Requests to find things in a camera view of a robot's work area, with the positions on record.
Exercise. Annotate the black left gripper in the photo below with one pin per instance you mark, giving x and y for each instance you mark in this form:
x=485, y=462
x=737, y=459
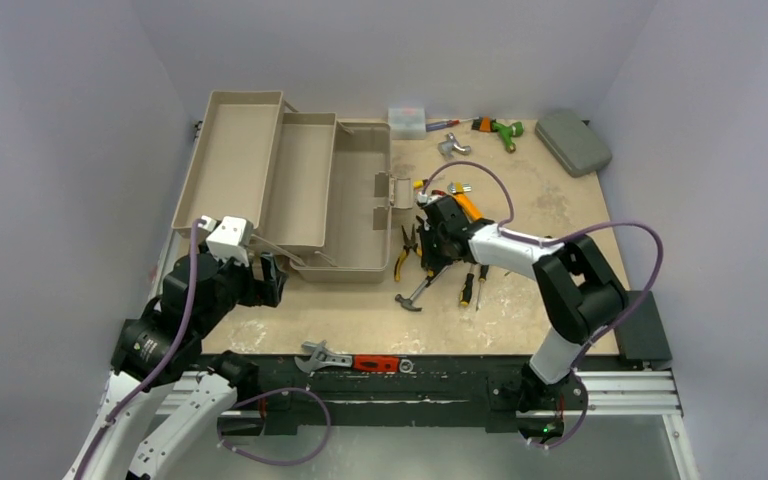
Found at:
x=267, y=290

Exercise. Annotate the silver metal socket fitting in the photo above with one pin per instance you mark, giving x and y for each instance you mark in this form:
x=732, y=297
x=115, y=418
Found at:
x=450, y=146

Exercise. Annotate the red handled adjustable wrench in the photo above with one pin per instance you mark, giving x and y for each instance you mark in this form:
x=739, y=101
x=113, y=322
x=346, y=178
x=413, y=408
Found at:
x=318, y=357

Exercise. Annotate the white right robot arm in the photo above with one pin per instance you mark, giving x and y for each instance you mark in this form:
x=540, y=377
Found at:
x=580, y=291

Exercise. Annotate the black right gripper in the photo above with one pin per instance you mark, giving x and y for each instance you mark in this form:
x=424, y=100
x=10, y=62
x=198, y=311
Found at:
x=433, y=241

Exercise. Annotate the green orange hose nozzle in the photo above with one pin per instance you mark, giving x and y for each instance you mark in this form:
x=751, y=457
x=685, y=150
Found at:
x=506, y=133

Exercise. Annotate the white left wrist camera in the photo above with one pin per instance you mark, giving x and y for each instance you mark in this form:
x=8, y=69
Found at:
x=227, y=239

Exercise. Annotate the black thin screwdriver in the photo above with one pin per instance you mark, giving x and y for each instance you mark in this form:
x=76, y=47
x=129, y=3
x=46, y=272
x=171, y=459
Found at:
x=482, y=277

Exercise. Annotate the black yellow short screwdriver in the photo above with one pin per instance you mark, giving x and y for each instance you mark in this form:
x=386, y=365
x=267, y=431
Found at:
x=466, y=292

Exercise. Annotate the clear small parts box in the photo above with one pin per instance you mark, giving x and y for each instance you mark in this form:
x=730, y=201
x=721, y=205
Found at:
x=407, y=123

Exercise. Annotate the beige translucent plastic toolbox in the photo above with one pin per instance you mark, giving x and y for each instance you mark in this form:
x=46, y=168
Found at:
x=319, y=191

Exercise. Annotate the small black hammer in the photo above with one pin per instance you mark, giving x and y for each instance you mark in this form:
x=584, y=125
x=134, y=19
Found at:
x=409, y=303

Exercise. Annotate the yellow black pliers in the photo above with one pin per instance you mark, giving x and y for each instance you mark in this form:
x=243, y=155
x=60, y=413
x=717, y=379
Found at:
x=410, y=245

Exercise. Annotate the red blue small screwdriver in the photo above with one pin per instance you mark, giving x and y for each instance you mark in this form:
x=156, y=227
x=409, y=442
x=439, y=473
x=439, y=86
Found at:
x=444, y=124

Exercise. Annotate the grey plastic case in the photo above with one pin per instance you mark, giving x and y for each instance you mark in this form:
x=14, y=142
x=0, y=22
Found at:
x=572, y=142

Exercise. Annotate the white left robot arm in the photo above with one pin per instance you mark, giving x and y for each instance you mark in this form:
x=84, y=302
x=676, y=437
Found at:
x=155, y=350

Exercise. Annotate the black right side block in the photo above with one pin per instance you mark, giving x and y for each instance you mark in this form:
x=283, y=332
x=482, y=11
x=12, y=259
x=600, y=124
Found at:
x=641, y=338

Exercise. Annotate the orange utility knife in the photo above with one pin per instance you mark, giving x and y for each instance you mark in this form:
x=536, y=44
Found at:
x=468, y=207

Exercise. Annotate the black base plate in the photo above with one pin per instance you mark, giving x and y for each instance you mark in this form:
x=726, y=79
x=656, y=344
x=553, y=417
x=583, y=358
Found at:
x=487, y=392

